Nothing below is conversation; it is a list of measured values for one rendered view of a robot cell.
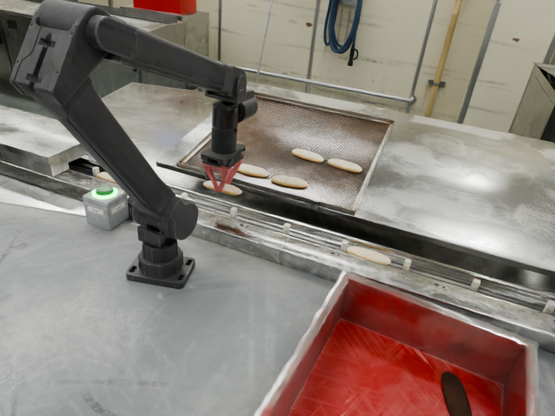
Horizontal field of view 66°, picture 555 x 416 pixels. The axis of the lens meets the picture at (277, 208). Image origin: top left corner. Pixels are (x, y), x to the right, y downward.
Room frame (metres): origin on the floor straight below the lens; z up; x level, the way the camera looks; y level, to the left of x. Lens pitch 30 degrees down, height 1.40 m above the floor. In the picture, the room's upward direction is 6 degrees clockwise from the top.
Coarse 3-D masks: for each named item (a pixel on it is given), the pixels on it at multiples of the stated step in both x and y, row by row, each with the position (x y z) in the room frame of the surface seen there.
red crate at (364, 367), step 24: (336, 336) 0.55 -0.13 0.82; (360, 336) 0.56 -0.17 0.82; (384, 336) 0.56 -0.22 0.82; (336, 360) 0.50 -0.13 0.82; (360, 360) 0.50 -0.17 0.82; (384, 360) 0.51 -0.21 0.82; (408, 360) 0.51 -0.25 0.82; (432, 360) 0.52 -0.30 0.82; (312, 384) 0.45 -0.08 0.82; (336, 384) 0.45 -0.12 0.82; (360, 384) 0.45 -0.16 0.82; (384, 384) 0.46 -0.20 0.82; (408, 384) 0.46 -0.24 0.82; (432, 384) 0.47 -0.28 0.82; (480, 384) 0.48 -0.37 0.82; (312, 408) 0.40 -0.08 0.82; (336, 408) 0.41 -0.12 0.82; (360, 408) 0.41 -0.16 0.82; (384, 408) 0.42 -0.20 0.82; (408, 408) 0.42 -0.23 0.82; (432, 408) 0.42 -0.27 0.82; (480, 408) 0.43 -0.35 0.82
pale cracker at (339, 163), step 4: (328, 160) 1.11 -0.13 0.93; (332, 160) 1.10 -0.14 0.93; (336, 160) 1.10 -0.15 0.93; (340, 160) 1.10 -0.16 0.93; (332, 164) 1.09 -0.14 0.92; (336, 164) 1.08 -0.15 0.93; (340, 164) 1.08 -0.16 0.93; (344, 164) 1.08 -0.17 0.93; (348, 164) 1.08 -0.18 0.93; (352, 164) 1.08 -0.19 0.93; (356, 164) 1.08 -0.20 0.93; (340, 168) 1.07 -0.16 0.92; (344, 168) 1.07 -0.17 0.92; (348, 168) 1.07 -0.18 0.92; (352, 168) 1.06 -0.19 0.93; (356, 168) 1.07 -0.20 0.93; (360, 168) 1.07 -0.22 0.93; (356, 172) 1.06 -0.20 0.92
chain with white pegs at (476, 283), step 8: (72, 168) 1.06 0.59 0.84; (96, 168) 1.02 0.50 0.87; (96, 176) 1.01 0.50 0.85; (232, 208) 0.88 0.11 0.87; (232, 216) 0.88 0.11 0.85; (288, 224) 0.84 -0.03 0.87; (288, 232) 0.83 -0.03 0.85; (344, 240) 0.80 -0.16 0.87; (336, 248) 0.80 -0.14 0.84; (344, 248) 0.78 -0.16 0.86; (408, 264) 0.74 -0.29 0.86; (416, 272) 0.74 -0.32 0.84; (440, 280) 0.73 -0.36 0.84; (472, 288) 0.69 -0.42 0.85; (552, 304) 0.65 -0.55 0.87; (552, 312) 0.64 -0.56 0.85
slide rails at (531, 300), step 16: (176, 192) 0.97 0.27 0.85; (224, 208) 0.91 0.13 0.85; (272, 224) 0.86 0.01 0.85; (304, 240) 0.81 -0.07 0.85; (320, 240) 0.82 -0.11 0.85; (336, 240) 0.82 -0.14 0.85; (432, 272) 0.74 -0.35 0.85; (448, 272) 0.74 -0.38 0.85; (464, 288) 0.69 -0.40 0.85; (480, 288) 0.70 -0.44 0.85; (496, 288) 0.71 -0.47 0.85; (544, 304) 0.67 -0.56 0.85
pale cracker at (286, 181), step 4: (276, 176) 1.01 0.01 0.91; (280, 176) 1.01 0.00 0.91; (284, 176) 1.01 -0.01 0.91; (272, 180) 1.00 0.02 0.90; (276, 180) 0.99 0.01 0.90; (280, 180) 0.99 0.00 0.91; (284, 180) 0.99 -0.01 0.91; (288, 180) 0.99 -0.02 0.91; (292, 180) 0.99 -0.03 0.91; (296, 180) 0.99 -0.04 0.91; (300, 180) 1.00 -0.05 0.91; (280, 184) 0.99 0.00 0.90; (284, 184) 0.98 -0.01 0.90; (288, 184) 0.98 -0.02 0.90; (292, 184) 0.98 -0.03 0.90; (296, 184) 0.98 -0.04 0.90; (300, 184) 0.98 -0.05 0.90; (304, 184) 0.98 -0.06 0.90
